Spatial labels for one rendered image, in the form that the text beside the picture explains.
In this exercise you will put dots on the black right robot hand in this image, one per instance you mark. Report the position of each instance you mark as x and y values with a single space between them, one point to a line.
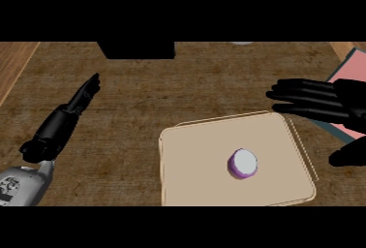
323 100

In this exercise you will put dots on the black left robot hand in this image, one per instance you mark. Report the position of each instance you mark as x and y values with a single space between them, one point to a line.
56 127

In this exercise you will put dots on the pink board with teal rim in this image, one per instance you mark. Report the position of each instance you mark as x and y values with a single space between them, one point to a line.
350 80

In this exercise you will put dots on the pale grey round object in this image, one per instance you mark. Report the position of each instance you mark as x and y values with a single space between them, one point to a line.
241 42

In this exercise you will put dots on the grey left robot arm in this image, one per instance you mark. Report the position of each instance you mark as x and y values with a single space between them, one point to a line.
21 185

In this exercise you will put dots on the beige square tray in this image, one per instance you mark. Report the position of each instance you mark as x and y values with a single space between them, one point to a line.
236 160

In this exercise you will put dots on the black appliance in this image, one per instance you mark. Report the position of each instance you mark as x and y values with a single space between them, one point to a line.
136 50

